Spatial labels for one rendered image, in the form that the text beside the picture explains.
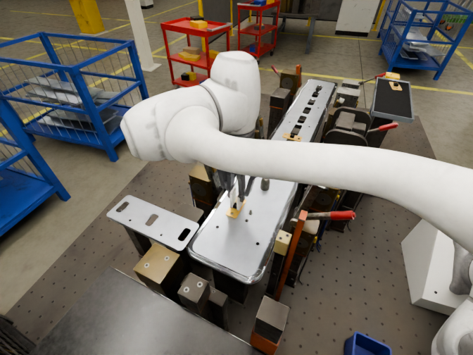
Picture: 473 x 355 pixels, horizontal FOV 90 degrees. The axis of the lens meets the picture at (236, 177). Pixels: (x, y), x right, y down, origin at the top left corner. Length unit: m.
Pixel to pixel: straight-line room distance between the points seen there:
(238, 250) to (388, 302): 0.61
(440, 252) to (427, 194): 0.74
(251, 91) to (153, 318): 0.52
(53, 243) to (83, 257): 1.14
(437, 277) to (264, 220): 0.61
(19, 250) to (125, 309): 1.85
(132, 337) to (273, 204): 0.50
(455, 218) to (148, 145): 0.40
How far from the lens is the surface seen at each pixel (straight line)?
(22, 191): 2.63
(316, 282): 1.02
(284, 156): 0.32
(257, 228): 0.73
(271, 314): 0.42
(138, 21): 4.91
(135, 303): 0.64
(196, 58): 3.53
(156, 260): 0.64
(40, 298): 1.19
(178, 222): 0.76
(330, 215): 0.65
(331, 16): 8.34
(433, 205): 0.34
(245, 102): 0.48
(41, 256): 2.30
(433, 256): 1.06
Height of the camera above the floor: 1.60
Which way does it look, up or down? 44 degrees down
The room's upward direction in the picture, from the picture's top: straight up
